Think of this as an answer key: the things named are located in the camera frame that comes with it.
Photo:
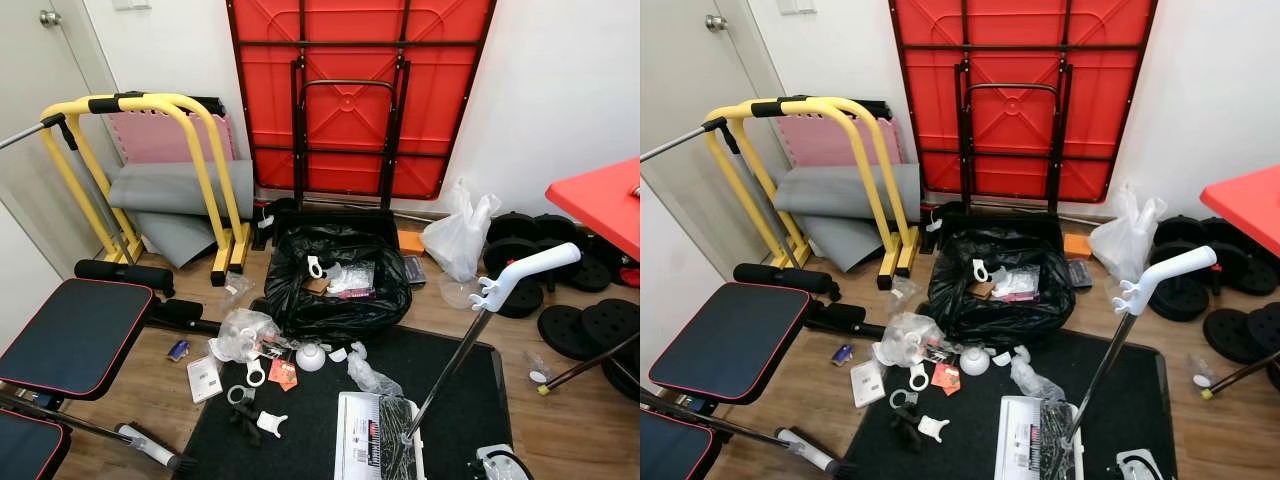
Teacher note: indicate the black floor mat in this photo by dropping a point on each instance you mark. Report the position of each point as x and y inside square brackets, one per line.
[310, 430]
[975, 440]

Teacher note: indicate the red table top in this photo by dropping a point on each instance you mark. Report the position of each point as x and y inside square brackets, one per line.
[605, 200]
[1250, 200]

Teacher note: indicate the black dumbbell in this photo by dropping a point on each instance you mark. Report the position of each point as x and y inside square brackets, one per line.
[1180, 305]
[1250, 275]
[590, 275]
[522, 306]

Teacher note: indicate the black weight plate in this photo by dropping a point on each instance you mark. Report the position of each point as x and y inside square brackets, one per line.
[612, 322]
[1232, 338]
[568, 333]
[1268, 325]

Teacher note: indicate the silver metal bar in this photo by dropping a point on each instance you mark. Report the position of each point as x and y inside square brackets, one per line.
[670, 148]
[20, 138]

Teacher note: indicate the dark table leg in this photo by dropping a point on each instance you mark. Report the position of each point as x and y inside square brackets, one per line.
[590, 362]
[1245, 372]

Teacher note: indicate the large black bench pad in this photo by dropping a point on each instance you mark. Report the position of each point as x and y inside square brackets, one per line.
[730, 340]
[70, 340]

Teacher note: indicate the long black foam roller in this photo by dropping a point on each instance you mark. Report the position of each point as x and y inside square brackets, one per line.
[780, 278]
[120, 275]

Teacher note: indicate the white door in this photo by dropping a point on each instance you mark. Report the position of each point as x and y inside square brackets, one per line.
[30, 80]
[680, 80]

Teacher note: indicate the white plastic bag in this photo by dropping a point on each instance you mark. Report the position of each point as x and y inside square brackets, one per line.
[455, 240]
[1120, 243]

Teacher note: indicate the pink foam mat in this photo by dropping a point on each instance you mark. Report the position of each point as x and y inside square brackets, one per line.
[820, 142]
[150, 140]

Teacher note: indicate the small black bench pad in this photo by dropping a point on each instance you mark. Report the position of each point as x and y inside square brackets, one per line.
[675, 450]
[25, 450]

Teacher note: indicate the short black foam roller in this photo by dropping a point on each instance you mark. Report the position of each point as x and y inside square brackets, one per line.
[185, 315]
[845, 317]

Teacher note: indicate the dark small box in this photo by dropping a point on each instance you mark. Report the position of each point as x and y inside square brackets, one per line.
[415, 271]
[1081, 273]

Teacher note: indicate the orange box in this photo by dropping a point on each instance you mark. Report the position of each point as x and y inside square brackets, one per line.
[1077, 246]
[411, 244]

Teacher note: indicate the silver door knob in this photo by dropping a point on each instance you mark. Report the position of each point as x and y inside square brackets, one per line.
[49, 18]
[716, 22]

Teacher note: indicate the small blue item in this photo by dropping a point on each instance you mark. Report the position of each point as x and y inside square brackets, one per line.
[179, 350]
[843, 355]

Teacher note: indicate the red folding table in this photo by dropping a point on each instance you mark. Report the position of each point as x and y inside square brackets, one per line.
[440, 90]
[1100, 90]

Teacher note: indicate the clear labelled plastic packet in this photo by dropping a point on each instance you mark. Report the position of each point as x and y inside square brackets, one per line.
[900, 292]
[236, 290]

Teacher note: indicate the white paper packet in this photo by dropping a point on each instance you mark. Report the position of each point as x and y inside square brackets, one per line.
[204, 380]
[868, 384]

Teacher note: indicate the silver bench leg bar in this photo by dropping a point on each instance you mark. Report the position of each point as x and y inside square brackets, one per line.
[810, 452]
[150, 447]

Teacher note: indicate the crumpled clear plastic bag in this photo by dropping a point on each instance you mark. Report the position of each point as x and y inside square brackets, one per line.
[245, 335]
[908, 338]

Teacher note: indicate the clear plastic wrapper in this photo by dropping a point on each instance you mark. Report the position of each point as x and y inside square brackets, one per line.
[368, 378]
[1030, 382]

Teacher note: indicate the brown cardboard piece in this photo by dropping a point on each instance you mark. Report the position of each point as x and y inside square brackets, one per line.
[320, 286]
[985, 290]

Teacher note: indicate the white plastic hook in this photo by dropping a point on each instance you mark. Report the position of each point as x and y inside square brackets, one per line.
[978, 266]
[314, 262]

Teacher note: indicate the black rubbish bag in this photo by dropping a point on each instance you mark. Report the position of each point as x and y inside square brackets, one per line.
[965, 318]
[300, 315]

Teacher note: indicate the red card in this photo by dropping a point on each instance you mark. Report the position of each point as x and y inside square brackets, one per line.
[284, 376]
[946, 380]

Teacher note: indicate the white plastic clip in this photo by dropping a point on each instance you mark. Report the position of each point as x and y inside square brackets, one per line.
[933, 427]
[272, 422]

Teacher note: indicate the white round cup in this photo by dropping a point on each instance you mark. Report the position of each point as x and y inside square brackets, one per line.
[975, 361]
[311, 358]

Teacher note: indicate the yellow exercise frame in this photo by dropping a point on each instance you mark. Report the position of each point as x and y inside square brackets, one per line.
[900, 262]
[232, 250]

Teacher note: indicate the white wall switch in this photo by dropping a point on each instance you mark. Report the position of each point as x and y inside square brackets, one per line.
[797, 6]
[130, 5]

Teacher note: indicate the small black bracket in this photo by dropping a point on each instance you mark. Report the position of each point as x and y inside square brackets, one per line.
[903, 420]
[240, 412]

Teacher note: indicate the dark metal folding frame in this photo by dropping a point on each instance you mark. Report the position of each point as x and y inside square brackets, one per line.
[298, 140]
[961, 140]

